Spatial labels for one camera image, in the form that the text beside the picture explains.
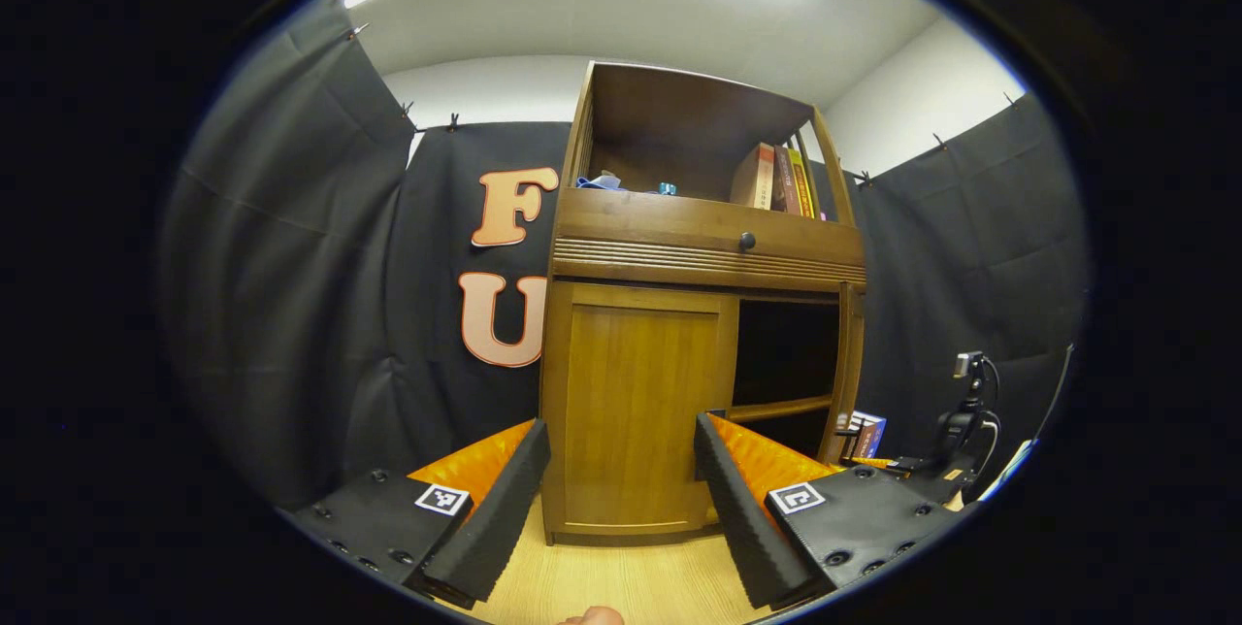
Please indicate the blue book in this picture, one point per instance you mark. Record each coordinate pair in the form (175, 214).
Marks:
(871, 437)

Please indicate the black drawer knob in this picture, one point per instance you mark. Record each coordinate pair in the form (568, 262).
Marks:
(746, 242)

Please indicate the dark brown book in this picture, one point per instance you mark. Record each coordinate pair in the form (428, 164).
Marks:
(784, 180)

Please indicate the yellow book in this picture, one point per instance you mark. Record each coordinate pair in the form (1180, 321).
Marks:
(801, 183)

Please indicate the beige red book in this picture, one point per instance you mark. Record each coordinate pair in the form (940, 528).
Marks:
(754, 177)

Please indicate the wooden double-door shoe cabinet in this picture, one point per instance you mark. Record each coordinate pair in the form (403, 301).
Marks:
(699, 227)

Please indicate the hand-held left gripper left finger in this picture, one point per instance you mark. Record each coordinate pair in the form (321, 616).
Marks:
(495, 528)

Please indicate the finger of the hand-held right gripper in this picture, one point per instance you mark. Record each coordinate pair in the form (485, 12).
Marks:
(878, 462)

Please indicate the light blue cloth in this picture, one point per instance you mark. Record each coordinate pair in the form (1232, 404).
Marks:
(597, 181)

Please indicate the white flat panel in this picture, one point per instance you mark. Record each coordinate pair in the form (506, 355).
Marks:
(1009, 468)

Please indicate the black backdrop cloth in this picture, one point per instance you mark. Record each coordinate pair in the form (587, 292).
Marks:
(291, 266)

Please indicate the thin grey stand pole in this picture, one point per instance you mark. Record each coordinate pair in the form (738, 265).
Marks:
(1060, 392)

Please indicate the brown white book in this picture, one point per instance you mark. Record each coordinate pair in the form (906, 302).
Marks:
(856, 436)

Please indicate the wooden cabinet door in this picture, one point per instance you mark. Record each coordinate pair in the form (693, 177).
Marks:
(849, 363)
(640, 392)

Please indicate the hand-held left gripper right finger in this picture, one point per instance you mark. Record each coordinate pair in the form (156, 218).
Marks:
(737, 528)

